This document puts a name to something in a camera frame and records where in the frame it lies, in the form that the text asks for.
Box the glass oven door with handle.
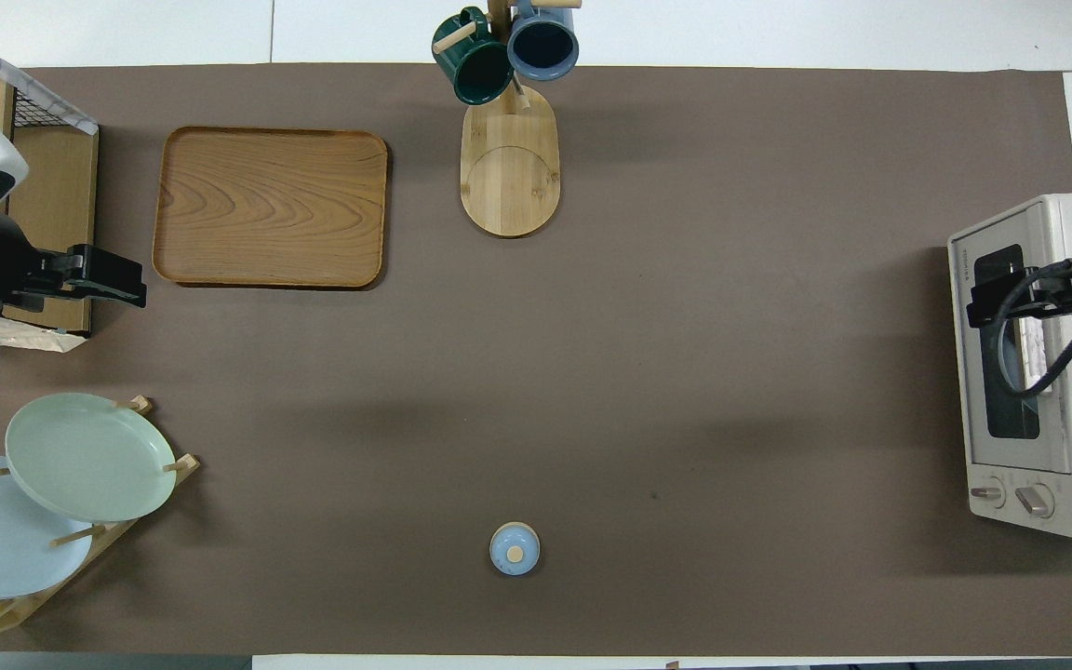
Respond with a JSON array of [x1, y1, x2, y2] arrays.
[[950, 209, 1072, 476]]

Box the rectangular wooden tray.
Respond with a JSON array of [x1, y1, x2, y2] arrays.
[[152, 127, 389, 288]]

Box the grey folded cloth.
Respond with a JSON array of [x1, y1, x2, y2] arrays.
[[0, 20, 99, 137]]

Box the pale green plate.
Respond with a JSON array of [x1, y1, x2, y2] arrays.
[[5, 393, 177, 523]]

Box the wooden plate rack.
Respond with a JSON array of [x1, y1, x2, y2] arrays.
[[0, 395, 200, 637]]

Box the brown table mat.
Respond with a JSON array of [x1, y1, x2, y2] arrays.
[[0, 63, 1072, 657]]

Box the wooden mug tree stand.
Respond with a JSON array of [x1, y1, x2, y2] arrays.
[[434, 0, 583, 238]]

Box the dark green mug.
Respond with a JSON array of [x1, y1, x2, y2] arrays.
[[432, 7, 515, 105]]

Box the blue mug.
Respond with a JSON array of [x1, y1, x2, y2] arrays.
[[506, 0, 581, 81]]

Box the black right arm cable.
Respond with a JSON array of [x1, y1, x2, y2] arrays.
[[997, 263, 1072, 401]]

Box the wooden shelf with wire basket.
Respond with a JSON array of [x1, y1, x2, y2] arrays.
[[0, 23, 100, 353]]

